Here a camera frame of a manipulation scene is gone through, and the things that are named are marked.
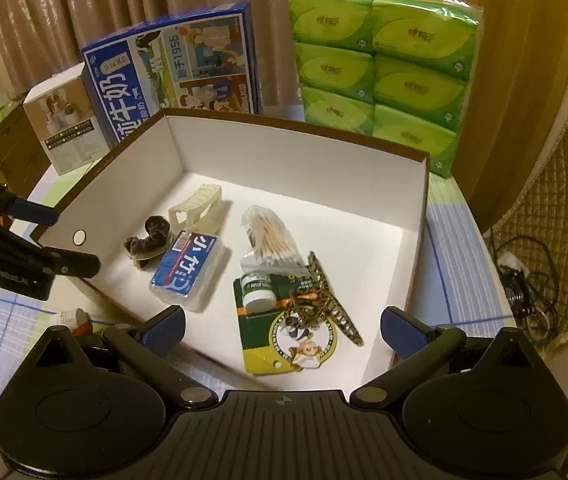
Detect brown velvet scrunchie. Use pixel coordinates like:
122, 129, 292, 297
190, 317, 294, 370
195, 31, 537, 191
122, 216, 171, 269

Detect blue tissue pack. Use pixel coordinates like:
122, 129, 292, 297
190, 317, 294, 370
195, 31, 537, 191
150, 231, 226, 312

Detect bronze hair clip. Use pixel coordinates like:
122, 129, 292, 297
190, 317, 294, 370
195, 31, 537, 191
285, 252, 364, 347

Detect green card with small jar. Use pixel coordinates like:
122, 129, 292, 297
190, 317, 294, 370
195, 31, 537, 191
233, 274, 338, 375

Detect cotton swab bag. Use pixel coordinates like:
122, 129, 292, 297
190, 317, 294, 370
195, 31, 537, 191
241, 205, 308, 276

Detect brown cardboard boxes stack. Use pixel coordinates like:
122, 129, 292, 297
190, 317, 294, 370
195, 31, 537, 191
0, 90, 51, 197

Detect small white bottle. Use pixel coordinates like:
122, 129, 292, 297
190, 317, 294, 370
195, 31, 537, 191
52, 309, 93, 336

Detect small white product box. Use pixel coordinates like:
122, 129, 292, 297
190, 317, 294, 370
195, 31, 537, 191
22, 63, 109, 176

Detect brown white cardboard box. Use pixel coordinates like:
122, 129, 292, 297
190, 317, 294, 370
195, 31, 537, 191
34, 110, 428, 392

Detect beige curtain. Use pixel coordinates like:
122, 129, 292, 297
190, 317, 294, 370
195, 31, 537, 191
0, 0, 410, 106

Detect blue milk carton box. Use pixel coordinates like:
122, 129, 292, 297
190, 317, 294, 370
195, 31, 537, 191
81, 0, 262, 142

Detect green tissue multipack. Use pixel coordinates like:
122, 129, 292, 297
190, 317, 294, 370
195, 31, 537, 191
287, 0, 484, 178

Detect black cables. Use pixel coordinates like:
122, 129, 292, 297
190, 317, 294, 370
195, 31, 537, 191
483, 228, 561, 346

